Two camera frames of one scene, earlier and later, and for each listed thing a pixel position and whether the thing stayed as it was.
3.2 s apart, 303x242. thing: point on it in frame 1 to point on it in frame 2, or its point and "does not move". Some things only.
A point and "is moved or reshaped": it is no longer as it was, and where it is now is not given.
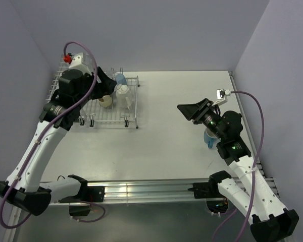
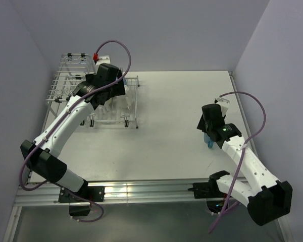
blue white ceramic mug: x=210 y=139 does not move
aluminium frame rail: x=127 y=190 does not move
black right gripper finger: x=193 y=111 to x=202 y=124
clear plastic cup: x=112 y=73 is moved or reshaped
